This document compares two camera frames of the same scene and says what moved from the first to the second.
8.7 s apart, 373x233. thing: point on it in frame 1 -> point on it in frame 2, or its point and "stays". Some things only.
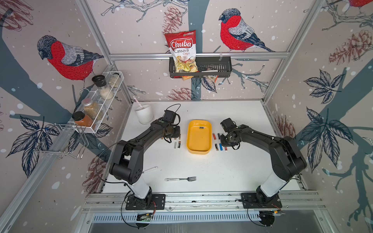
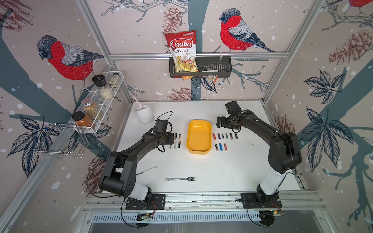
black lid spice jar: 105,91 stays
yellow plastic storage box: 199,137 stays
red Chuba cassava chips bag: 182,45 stays
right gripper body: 226,141 -> 226,122
